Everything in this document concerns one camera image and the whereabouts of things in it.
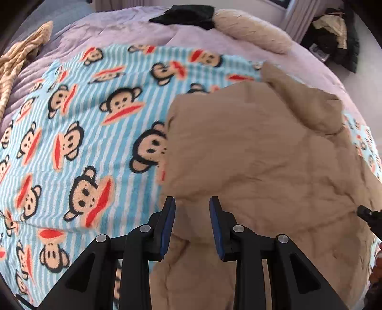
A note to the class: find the white curtain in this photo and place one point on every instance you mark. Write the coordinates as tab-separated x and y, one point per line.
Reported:
301	15

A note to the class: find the tan puffer jacket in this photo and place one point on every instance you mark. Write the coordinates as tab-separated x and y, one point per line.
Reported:
268	155

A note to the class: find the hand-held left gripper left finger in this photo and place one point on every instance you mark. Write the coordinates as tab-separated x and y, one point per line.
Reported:
167	226

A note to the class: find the beige striped cloth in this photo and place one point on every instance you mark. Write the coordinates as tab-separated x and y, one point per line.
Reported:
18	56

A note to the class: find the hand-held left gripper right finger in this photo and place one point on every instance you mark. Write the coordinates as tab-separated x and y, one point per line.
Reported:
215	229

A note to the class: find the black cloth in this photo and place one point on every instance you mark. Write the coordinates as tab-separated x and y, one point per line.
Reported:
185	15

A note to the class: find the pile of dark clothes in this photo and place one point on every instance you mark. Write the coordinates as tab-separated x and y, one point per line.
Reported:
347	53

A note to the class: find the beige garment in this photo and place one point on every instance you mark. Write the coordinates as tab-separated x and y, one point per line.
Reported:
334	26

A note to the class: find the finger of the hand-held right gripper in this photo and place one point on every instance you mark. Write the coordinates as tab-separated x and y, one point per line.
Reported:
371	219

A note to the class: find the lilac bed cover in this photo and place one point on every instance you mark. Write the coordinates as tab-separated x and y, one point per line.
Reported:
119	29

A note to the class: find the cream fluffy pillow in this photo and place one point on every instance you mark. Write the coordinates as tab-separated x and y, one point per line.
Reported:
253	29

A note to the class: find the monkey print striped blanket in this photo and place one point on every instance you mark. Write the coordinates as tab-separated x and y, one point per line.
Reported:
89	125

